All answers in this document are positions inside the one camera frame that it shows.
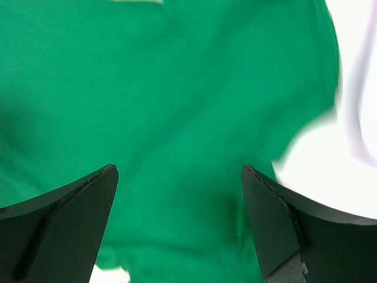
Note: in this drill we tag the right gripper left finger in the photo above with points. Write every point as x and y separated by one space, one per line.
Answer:
55 237

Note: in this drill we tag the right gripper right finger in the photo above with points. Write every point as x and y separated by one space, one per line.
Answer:
300 240

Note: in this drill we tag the green t shirt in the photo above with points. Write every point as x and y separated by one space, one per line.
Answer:
179 96

